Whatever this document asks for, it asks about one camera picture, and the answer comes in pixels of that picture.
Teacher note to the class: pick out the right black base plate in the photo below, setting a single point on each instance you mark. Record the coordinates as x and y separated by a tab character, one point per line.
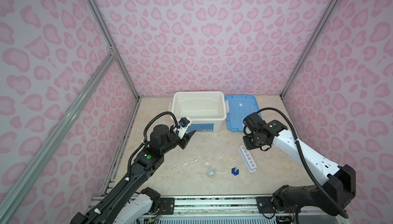
268	206

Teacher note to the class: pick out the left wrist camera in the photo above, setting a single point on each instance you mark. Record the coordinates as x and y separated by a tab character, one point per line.
183	124

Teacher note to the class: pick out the white plastic storage bin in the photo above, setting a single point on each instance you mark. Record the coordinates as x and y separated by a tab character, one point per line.
206	110

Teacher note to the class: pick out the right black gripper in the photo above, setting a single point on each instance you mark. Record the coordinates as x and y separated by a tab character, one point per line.
247	145

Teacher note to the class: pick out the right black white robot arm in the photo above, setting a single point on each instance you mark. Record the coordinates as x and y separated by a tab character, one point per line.
334	186

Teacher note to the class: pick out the blue plastic bin lid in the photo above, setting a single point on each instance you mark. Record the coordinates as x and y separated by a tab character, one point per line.
239	107

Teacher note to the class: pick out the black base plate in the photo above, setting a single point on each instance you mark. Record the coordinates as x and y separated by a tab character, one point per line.
268	206
159	207

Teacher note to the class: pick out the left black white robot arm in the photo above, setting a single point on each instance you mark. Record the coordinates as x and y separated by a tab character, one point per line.
125	203

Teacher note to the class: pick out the white test tube rack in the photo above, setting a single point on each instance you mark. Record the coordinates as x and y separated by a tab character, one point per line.
247	159

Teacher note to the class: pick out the clear petri dish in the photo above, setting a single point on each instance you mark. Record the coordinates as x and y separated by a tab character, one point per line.
220	164

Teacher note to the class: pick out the blue base graduated cylinder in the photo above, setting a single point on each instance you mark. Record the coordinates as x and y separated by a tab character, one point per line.
235	170

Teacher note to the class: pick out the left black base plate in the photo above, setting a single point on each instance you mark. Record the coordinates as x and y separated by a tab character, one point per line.
159	207

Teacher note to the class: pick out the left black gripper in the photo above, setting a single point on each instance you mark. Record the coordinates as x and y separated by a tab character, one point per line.
185	139

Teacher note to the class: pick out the aluminium mounting rail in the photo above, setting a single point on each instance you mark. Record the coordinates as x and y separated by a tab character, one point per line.
233	209

